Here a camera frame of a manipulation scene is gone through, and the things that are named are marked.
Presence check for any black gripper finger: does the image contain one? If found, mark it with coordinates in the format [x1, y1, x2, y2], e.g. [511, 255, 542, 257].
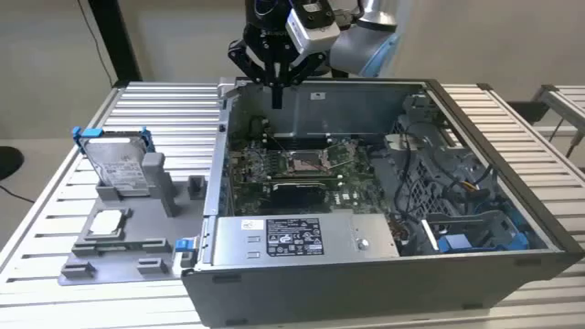
[226, 38, 278, 110]
[277, 50, 327, 110]

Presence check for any hard disk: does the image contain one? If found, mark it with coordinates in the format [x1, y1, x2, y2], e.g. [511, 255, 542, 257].
[71, 125, 155, 198]

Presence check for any grey disk bay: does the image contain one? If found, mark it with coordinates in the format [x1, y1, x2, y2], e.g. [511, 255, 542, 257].
[418, 208, 535, 256]

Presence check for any blue disk carrier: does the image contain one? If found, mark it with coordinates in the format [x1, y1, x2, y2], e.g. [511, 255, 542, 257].
[435, 204, 531, 254]

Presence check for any black RAM slot bank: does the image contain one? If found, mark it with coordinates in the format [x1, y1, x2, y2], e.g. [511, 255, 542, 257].
[266, 173, 342, 182]
[266, 133, 333, 150]

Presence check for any thin metal locking lever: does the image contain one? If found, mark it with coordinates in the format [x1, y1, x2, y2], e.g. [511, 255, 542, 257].
[269, 133, 289, 154]

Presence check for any metal socket cover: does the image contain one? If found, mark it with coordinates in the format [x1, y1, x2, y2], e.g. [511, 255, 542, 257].
[326, 141, 359, 169]

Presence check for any CPU socket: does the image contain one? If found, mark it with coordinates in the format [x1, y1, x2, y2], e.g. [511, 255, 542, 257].
[285, 149, 330, 174]

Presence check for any black graphics card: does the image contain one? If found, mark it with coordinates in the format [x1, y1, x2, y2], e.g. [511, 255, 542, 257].
[269, 183, 327, 208]

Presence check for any green motherboard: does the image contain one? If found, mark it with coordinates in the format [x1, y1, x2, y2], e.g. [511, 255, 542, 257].
[225, 136, 394, 217]

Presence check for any grey perforated drive cage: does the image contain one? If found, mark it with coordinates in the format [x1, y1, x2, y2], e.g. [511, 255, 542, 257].
[369, 112, 503, 223]

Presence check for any black box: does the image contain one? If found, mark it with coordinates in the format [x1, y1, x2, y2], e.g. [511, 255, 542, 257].
[505, 101, 548, 126]

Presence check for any silver power supply unit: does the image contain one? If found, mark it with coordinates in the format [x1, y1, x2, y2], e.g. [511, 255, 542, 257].
[211, 214, 401, 267]

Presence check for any grey parts rack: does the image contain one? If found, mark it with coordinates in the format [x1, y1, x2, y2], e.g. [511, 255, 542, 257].
[57, 151, 209, 286]

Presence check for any silver CPU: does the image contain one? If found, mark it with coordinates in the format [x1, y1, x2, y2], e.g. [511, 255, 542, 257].
[89, 209, 123, 236]

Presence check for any metal slat side table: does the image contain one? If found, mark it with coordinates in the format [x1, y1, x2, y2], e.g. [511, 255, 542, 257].
[529, 84, 585, 138]

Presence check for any black round chair base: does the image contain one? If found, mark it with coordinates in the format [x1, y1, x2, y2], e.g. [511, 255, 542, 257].
[0, 145, 25, 181]

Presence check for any green RAM stick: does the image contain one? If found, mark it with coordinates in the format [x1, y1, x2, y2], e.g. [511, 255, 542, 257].
[94, 241, 161, 249]

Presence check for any black open PC case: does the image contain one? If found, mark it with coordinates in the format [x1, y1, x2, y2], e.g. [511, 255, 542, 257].
[181, 75, 585, 328]

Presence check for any silver camera on black mount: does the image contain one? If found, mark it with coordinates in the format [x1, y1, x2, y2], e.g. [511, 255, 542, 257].
[295, 0, 338, 31]

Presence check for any black upright post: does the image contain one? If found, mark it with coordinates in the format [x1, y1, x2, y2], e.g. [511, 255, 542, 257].
[89, 0, 142, 83]

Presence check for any thin black wall cable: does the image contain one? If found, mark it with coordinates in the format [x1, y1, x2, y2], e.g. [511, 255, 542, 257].
[77, 0, 114, 86]

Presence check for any yellow and black power wire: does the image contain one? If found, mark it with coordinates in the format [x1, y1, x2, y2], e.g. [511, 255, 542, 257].
[449, 178, 489, 206]

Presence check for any pale blue data wire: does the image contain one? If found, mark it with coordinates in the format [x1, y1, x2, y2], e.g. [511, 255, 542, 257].
[473, 200, 517, 215]

